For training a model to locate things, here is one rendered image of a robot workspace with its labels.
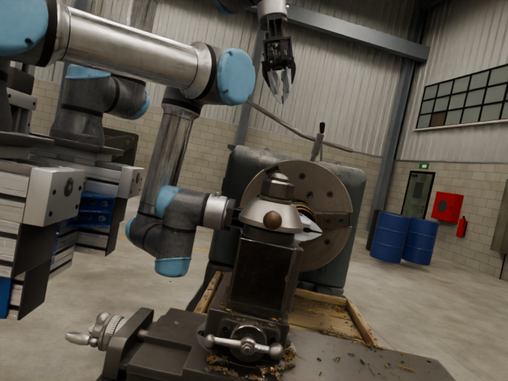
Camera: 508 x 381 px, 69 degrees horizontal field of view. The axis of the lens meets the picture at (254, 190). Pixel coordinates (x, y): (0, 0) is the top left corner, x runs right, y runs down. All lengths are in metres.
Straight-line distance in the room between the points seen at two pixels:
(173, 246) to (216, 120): 10.37
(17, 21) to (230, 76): 0.37
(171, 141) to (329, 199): 0.45
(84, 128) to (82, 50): 0.53
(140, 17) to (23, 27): 0.75
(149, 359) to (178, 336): 0.05
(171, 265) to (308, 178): 0.44
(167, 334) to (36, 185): 0.33
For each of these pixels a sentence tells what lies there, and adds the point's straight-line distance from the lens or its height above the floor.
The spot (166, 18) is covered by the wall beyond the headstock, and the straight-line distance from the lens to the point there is 11.72.
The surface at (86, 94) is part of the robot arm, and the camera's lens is 1.20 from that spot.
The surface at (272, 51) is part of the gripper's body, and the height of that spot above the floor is 1.48.
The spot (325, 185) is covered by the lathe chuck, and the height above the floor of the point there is 1.18.
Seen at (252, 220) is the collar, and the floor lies 1.13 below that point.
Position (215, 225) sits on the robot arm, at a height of 1.05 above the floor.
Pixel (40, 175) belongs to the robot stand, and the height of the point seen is 1.11.
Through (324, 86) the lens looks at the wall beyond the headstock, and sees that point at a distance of 12.17.
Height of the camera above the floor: 1.18
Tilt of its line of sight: 3 degrees down
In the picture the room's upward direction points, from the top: 11 degrees clockwise
